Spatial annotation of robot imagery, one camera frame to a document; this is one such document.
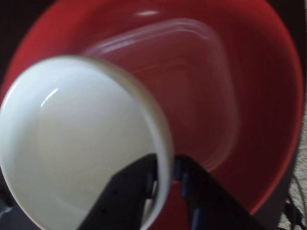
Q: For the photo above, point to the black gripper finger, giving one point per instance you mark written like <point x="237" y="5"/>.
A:
<point x="211" y="203"/>
<point x="122" y="198"/>

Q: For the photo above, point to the small white ceramic bowl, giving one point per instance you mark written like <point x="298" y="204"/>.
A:
<point x="72" y="131"/>

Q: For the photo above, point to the clear plastic square container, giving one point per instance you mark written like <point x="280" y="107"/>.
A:
<point x="180" y="72"/>

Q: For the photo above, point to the red bowl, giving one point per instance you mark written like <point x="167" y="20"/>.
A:
<point x="263" y="95"/>

